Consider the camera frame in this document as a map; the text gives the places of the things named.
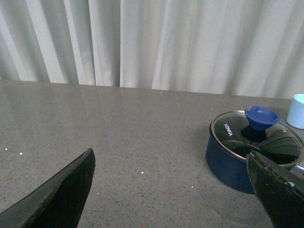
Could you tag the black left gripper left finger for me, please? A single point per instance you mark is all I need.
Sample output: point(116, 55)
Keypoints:
point(57, 203)

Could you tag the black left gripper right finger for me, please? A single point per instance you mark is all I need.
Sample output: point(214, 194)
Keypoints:
point(281, 192)

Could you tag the glass lid blue knob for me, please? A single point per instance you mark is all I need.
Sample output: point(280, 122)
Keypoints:
point(233, 133)

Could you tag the dark blue saucepan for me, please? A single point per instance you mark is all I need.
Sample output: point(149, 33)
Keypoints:
point(228, 168)

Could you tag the light blue cup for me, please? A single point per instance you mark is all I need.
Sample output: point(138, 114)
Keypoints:
point(295, 116)

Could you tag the white curtain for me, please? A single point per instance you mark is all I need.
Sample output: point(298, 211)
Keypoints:
point(235, 47)

